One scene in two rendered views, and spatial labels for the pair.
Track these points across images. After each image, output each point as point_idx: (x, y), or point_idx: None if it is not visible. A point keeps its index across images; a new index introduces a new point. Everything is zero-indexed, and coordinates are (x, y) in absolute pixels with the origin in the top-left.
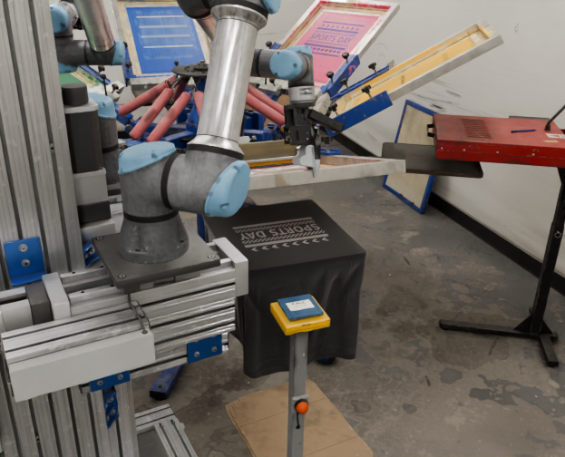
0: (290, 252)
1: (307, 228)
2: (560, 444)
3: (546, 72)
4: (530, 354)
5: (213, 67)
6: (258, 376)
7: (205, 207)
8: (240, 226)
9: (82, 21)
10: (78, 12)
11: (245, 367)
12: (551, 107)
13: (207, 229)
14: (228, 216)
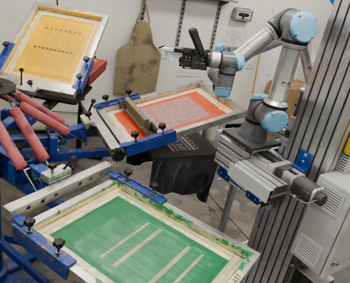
0: (196, 140)
1: None
2: (149, 172)
3: None
4: (90, 161)
5: (315, 57)
6: (202, 201)
7: None
8: (170, 149)
9: (250, 58)
10: (256, 53)
11: (207, 199)
12: (0, 44)
13: (160, 164)
14: None
